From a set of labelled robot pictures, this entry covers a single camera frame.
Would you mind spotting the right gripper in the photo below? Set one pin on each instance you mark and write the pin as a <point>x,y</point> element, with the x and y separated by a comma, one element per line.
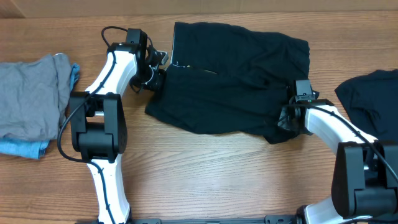
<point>286,118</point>

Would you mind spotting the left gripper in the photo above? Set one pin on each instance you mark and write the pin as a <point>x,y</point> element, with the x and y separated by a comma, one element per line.
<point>157,84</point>

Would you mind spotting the black shorts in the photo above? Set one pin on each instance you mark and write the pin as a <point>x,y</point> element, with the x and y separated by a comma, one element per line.
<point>225,78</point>

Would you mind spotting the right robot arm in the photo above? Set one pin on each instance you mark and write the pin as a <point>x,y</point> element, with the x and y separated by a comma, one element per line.
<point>364,185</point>

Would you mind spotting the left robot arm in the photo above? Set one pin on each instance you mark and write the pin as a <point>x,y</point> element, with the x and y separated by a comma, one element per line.
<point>98,124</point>

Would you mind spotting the black shirt pile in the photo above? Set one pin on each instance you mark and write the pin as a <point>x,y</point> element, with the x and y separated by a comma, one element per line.
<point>371,103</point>

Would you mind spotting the grey folded shirt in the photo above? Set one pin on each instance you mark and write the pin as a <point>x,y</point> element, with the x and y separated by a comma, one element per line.
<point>34,97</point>

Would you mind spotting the blue folded shirt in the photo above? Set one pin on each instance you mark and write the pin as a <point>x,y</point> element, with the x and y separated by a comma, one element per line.
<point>34,149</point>

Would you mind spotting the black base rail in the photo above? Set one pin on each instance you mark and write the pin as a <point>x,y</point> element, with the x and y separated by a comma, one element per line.
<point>268,219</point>

